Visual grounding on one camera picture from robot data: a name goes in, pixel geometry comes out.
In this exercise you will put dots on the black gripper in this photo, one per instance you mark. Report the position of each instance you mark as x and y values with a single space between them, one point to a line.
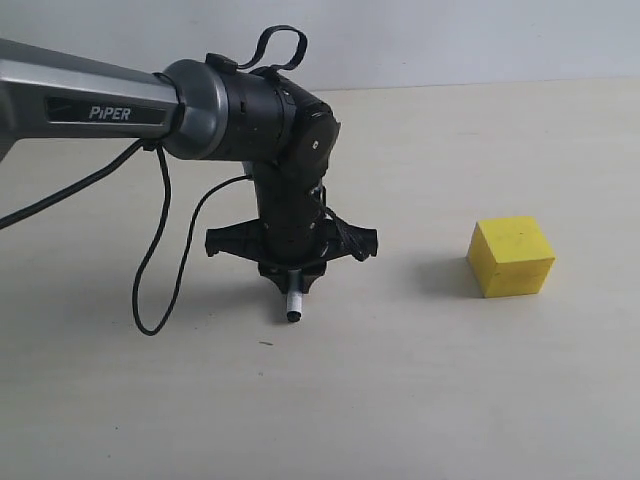
302 247

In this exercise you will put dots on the black and white marker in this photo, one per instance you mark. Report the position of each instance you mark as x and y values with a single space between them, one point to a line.
294 297

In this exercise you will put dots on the yellow foam cube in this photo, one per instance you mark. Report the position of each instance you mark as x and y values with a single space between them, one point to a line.
509 256

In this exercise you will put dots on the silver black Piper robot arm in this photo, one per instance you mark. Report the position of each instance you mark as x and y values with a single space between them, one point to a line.
210 110

